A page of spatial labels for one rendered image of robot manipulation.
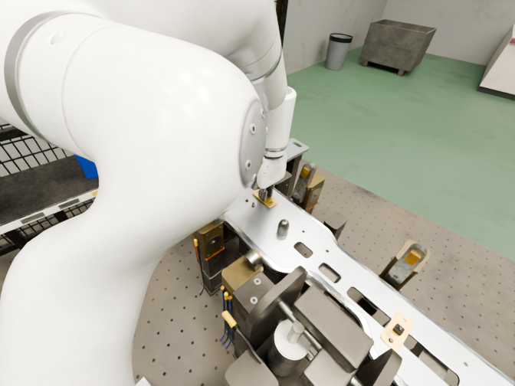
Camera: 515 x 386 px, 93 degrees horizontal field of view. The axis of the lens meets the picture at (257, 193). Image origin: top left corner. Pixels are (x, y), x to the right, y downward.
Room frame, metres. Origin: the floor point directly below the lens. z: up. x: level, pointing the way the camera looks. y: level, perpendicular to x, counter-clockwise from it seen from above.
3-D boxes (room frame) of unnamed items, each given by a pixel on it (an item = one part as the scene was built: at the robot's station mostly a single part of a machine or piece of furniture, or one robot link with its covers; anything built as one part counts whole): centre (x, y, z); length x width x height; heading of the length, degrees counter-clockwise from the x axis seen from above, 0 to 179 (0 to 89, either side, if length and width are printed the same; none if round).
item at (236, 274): (0.25, 0.03, 0.88); 0.11 x 0.07 x 0.37; 136
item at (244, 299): (0.20, -0.01, 0.91); 0.07 x 0.05 x 0.42; 136
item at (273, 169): (0.56, -0.02, 1.14); 0.10 x 0.07 x 0.11; 136
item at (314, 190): (0.64, -0.18, 0.87); 0.12 x 0.07 x 0.35; 136
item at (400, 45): (6.17, -2.66, 0.40); 1.15 x 0.95 x 0.79; 52
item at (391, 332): (0.20, -0.32, 1.01); 0.08 x 0.04 x 0.01; 135
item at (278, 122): (0.56, -0.02, 1.28); 0.09 x 0.08 x 0.13; 73
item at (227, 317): (0.13, 0.00, 1.09); 0.10 x 0.01 x 0.01; 46
